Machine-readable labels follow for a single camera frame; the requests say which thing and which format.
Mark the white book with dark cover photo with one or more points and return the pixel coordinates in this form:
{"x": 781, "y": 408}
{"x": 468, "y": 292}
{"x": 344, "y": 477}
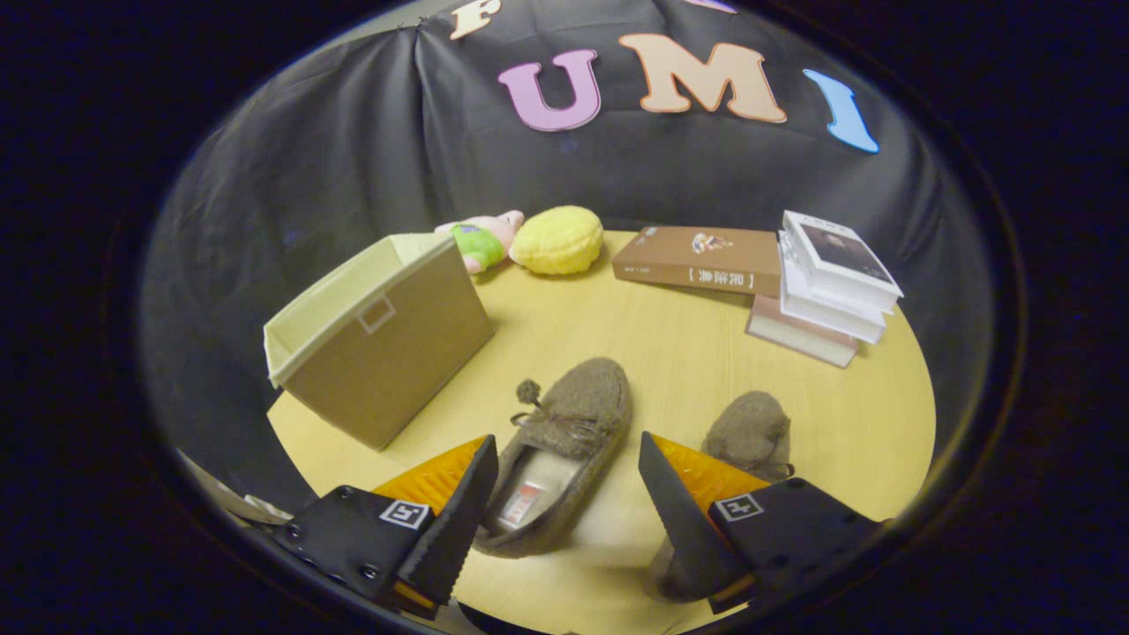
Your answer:
{"x": 842, "y": 260}

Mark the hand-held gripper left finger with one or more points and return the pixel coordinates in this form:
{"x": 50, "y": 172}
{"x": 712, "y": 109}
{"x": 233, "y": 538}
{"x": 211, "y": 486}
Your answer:
{"x": 454, "y": 529}

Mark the pale pink book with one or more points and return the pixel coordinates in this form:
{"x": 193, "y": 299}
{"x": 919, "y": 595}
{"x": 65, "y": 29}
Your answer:
{"x": 794, "y": 339}

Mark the beige fabric storage box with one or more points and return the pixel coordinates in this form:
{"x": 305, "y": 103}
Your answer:
{"x": 388, "y": 362}

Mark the yellow plush toy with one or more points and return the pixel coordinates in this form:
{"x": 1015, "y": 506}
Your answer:
{"x": 557, "y": 240}

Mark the brown fuzzy slipper shoe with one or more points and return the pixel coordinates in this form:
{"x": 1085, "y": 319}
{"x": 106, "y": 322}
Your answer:
{"x": 582, "y": 397}
{"x": 750, "y": 432}

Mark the pink and green plush toy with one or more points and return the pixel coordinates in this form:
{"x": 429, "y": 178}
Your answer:
{"x": 481, "y": 242}

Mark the black backdrop cloth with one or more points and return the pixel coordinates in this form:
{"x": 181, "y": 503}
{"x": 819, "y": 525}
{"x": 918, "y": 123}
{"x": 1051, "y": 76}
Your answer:
{"x": 353, "y": 159}

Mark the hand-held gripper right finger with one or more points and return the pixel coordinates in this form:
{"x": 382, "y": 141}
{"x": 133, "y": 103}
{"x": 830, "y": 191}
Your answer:
{"x": 684, "y": 529}

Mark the brown book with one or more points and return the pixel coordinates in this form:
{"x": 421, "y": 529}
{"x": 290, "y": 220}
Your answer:
{"x": 697, "y": 256}

